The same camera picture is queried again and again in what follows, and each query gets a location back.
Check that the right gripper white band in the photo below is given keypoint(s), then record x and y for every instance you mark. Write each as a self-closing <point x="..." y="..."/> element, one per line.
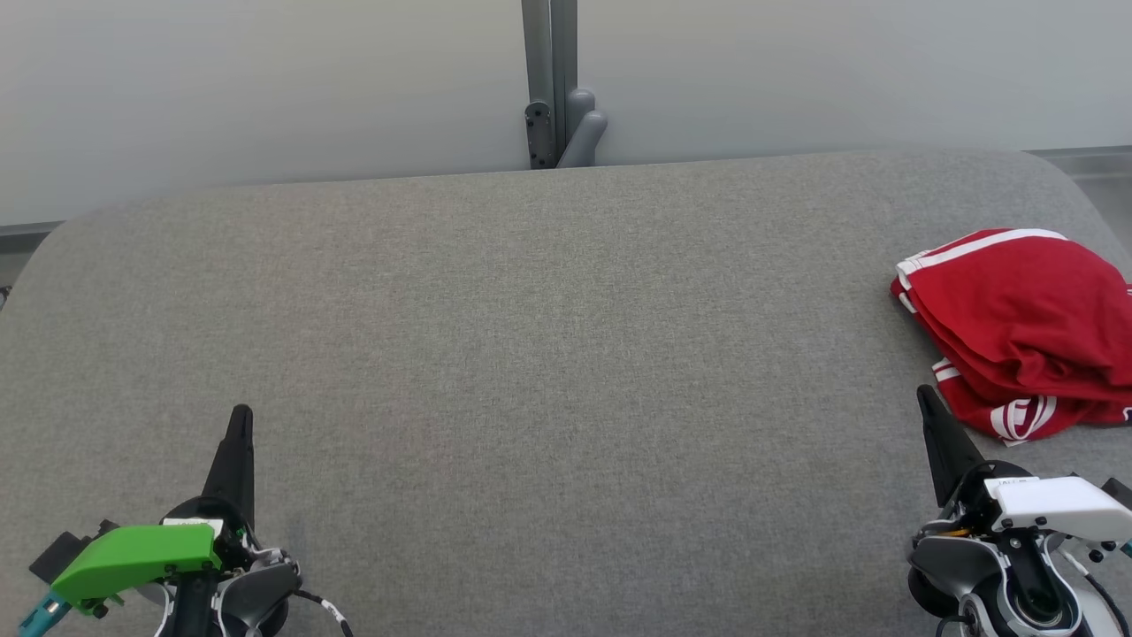
<point x="1052" y="504"/>

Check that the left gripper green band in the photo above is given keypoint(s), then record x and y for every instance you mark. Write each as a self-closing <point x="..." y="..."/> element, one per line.
<point x="133" y="557"/>

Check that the red jersey with white sleeves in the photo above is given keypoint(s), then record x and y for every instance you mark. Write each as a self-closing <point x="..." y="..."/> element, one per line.
<point x="1017" y="416"/>

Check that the red Bulls 23 shorts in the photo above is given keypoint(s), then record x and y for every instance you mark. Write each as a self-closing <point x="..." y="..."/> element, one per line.
<point x="1017" y="301"/>

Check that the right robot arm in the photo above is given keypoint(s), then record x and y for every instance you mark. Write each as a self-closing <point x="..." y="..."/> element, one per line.
<point x="973" y="566"/>

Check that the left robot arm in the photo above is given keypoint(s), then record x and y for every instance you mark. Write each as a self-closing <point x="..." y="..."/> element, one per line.
<point x="252" y="593"/>

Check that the grey fabric sofa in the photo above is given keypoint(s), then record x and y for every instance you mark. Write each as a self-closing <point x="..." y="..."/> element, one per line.
<point x="566" y="372"/>

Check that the grey rounded pipe fitting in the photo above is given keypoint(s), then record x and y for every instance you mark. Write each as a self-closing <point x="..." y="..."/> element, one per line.
<point x="582" y="128"/>

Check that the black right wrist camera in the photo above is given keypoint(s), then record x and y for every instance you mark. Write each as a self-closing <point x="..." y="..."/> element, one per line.
<point x="1119" y="491"/>

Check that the teal left camera connector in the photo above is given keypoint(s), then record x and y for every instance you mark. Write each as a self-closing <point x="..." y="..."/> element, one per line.
<point x="40" y="612"/>

